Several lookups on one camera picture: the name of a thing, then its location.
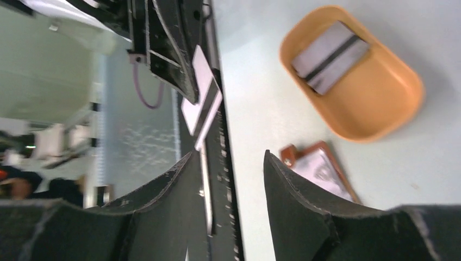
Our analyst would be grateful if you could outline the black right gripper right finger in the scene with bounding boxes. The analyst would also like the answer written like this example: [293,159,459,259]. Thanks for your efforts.
[264,151,460,260]

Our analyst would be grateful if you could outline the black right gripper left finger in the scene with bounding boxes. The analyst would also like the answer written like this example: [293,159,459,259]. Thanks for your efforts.
[1,151,201,260]

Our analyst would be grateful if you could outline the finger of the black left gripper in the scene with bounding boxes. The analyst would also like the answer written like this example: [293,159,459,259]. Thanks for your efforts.
[127,1,203,104]

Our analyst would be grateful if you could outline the brown leather card holder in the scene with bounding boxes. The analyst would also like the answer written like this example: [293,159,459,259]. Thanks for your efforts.
[279,141,361,204]

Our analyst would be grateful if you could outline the white striped credit cards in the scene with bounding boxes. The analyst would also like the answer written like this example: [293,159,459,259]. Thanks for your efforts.
[181,46,223,151]

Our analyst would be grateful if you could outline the orange plastic tray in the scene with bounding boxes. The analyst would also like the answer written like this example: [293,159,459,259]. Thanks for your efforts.
[279,5,425,142]

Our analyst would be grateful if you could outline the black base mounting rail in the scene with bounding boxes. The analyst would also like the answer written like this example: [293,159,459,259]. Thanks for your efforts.
[172,0,246,261]

